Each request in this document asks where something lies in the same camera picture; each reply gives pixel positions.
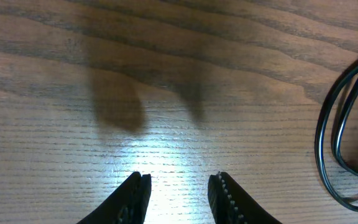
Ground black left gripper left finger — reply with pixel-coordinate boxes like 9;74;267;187
78;172;152;224

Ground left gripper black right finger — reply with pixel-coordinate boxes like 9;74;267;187
208;172;281;224

